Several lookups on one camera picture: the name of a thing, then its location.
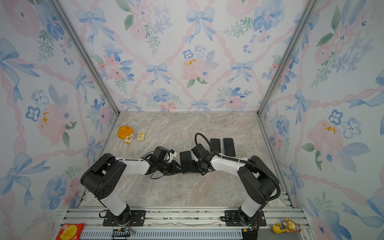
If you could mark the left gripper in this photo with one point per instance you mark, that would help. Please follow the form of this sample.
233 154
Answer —
174 168

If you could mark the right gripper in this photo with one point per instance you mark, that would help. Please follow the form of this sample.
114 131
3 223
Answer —
193 164

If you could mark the black phone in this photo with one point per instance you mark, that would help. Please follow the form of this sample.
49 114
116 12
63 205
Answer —
186 162
216 145

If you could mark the black phone screen up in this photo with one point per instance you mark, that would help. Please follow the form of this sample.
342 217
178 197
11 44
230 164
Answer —
229 147

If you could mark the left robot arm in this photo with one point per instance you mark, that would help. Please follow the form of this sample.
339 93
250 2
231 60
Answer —
103 176

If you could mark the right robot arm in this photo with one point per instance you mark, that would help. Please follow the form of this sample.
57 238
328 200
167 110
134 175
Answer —
261 185

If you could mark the small yellow snack packet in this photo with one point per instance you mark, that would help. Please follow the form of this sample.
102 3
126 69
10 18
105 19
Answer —
141 136

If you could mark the orange lid yogurt cup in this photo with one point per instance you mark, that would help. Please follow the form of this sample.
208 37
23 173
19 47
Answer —
126 134

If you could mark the yellow and brown plush toy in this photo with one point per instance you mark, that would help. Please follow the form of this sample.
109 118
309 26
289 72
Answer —
287 226

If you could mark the red chip bag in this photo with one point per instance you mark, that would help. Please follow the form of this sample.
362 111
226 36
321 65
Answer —
70 232

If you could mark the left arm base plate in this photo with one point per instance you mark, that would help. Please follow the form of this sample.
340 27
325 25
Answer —
129 218

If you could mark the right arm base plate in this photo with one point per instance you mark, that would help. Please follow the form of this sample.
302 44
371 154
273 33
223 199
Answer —
239 219

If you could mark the aluminium rail frame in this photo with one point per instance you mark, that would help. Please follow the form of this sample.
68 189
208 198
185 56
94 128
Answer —
166 223

